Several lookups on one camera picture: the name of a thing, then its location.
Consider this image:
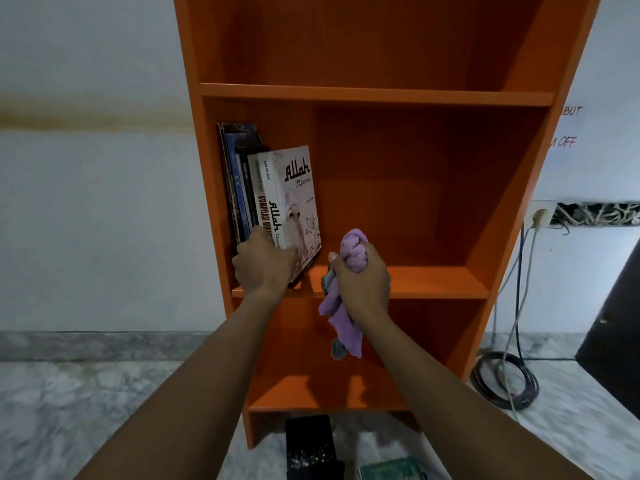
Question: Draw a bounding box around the person's right hand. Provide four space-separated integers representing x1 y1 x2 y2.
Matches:
327 239 392 327

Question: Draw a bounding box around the person's left hand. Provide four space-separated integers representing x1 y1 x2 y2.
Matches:
231 227 299 301

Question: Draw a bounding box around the purple cleaning cloth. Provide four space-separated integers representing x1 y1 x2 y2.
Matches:
317 228 370 361

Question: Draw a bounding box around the cream red-titled cover book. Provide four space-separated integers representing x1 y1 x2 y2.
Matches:
247 152 277 241

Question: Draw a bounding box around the green photo cover book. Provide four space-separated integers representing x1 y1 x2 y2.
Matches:
233 153 252 239

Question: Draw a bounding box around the white cover book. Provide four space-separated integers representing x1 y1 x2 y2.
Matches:
257 145 323 285

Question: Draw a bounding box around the dark worn comic magazine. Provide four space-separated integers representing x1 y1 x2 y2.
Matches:
217 122 259 247

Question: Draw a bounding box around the black display stand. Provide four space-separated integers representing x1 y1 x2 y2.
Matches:
285 414 346 480

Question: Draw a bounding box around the small green cover book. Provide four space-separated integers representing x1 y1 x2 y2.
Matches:
357 456 429 480

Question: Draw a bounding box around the orange wooden bookshelf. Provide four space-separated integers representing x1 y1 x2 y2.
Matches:
172 0 603 449

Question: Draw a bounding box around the person's right forearm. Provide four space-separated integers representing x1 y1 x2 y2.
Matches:
357 314 593 480

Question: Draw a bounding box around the person's left forearm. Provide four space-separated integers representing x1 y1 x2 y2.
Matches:
75 289 289 480

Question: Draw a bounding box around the dark brown cabinet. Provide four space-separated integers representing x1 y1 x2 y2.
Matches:
575 239 640 421

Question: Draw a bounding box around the coiled black cable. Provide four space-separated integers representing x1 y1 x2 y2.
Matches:
492 227 540 421
469 227 541 411

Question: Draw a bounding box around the white wall socket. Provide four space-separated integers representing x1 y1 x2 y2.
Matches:
522 199 559 231

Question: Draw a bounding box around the white paper wall note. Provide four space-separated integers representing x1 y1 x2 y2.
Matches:
545 102 586 155

